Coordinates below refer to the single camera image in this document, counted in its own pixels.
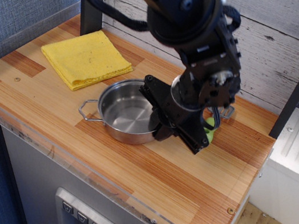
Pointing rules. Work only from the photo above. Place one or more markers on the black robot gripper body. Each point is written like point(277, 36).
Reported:
point(189, 122)

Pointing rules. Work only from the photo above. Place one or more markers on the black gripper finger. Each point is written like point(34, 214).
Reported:
point(164, 132)
point(155, 119)

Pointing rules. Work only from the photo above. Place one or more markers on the stainless steel pot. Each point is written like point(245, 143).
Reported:
point(125, 112)

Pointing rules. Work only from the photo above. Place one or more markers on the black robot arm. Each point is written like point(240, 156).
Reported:
point(200, 31)

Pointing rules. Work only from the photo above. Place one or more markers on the green grey toy spatula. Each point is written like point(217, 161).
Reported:
point(214, 121)

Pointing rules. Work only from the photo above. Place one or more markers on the yellow folded cloth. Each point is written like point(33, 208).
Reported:
point(86, 60)

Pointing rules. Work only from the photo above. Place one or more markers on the silver dispenser button panel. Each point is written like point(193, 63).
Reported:
point(71, 210)

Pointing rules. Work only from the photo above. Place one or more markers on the grey toy fridge cabinet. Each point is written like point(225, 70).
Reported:
point(120, 191)

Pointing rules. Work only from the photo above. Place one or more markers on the white ribbed side unit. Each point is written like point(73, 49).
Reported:
point(276, 190)

